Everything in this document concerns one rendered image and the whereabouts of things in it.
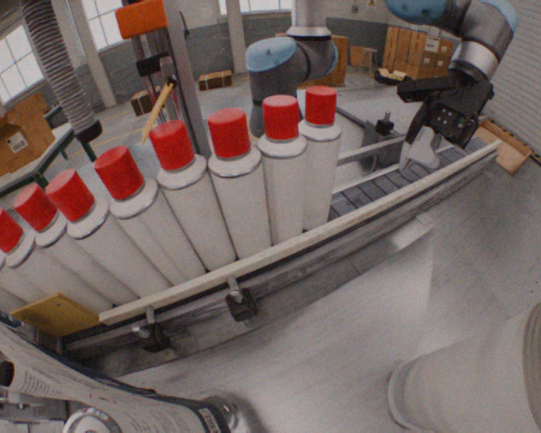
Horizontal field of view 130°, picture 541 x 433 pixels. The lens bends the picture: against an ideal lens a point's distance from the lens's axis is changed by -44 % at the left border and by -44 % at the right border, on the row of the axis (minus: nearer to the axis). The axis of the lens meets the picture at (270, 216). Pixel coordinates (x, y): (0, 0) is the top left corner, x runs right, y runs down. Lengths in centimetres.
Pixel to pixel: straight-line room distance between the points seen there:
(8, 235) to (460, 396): 39
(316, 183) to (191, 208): 15
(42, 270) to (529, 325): 39
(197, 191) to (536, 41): 465
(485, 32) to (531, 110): 411
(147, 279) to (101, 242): 8
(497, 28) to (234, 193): 46
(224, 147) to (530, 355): 24
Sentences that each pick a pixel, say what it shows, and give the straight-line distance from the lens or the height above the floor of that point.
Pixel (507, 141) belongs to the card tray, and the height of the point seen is 84.
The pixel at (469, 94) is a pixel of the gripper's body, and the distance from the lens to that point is 43.
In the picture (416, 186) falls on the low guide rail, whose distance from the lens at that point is 43.
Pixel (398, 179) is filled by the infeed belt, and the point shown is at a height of 88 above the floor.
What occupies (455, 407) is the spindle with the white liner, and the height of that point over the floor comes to 100.
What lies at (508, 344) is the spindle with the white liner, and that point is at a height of 105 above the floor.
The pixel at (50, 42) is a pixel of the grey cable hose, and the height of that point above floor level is 119.
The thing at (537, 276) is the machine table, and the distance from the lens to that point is 65.
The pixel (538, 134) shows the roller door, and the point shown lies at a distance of 451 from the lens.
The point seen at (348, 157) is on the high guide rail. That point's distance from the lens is 36.
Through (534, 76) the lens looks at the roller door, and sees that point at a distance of 458.
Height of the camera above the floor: 116
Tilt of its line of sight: 48 degrees down
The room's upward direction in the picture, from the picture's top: 6 degrees counter-clockwise
